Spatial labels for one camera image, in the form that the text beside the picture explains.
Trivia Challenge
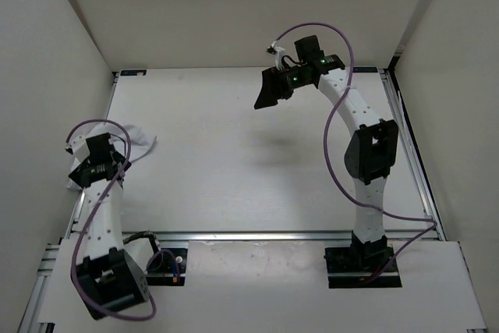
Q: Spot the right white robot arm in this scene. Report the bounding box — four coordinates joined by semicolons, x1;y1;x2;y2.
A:
254;36;398;272

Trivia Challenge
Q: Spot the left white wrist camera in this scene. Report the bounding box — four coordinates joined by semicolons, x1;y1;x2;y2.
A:
65;135;90;162

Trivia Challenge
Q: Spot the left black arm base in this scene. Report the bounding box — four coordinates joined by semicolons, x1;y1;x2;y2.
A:
146;248;188;287

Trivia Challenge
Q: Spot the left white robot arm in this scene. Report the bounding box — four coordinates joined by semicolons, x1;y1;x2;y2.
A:
69;133;150;321

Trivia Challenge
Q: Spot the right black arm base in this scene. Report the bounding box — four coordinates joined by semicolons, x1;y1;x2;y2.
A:
324;246;402;289

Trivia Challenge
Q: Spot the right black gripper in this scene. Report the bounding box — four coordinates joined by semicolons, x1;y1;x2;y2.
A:
255;65;313;109

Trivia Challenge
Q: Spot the blue corner label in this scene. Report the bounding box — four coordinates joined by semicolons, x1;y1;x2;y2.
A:
120;69;147;76
353;66;378;73

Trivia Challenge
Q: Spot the left blue corner label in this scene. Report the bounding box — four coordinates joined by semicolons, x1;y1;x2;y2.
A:
120;69;147;76

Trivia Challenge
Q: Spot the right blue corner label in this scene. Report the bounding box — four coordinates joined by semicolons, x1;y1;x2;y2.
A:
353;66;378;73

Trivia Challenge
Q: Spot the white skirt cloth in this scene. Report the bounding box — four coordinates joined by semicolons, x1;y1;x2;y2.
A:
66;122;158;190

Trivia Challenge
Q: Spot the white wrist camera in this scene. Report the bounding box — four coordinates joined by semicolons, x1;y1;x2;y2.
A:
65;135;90;162
266;41;285;70

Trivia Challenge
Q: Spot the aluminium frame rail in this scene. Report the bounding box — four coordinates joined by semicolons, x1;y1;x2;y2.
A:
62;230;448;242

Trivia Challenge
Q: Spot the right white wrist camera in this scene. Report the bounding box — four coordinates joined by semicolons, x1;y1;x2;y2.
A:
266;41;285;70

